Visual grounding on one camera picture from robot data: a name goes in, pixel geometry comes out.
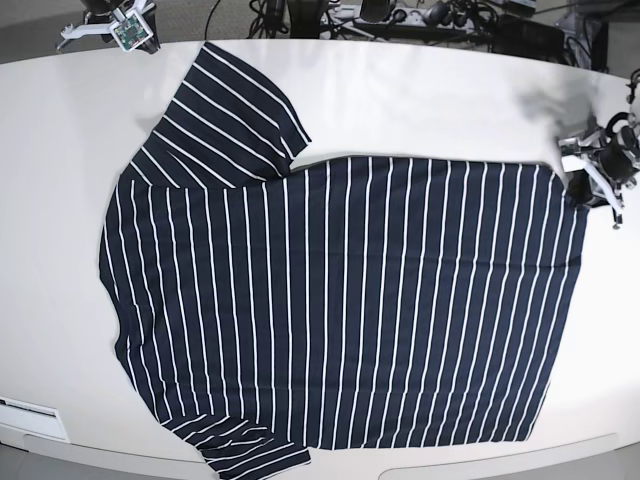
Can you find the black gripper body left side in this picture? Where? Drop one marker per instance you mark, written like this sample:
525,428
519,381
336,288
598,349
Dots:
619,158

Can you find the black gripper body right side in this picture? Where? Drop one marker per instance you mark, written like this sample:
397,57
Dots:
101,8

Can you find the navy white striped T-shirt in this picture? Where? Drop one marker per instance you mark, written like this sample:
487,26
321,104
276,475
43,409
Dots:
361,302

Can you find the black equipment box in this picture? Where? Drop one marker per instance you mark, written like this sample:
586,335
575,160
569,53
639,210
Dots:
524,38

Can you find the white power strip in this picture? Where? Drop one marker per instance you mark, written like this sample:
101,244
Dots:
401,18

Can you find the white label sticker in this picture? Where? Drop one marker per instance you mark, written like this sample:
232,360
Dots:
31,419

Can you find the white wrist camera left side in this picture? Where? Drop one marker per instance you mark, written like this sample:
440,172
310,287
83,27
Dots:
574,153

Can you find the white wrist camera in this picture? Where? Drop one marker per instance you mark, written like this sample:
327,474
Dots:
131,32
574,153

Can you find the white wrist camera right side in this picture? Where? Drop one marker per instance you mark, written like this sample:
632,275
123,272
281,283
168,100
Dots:
131,32

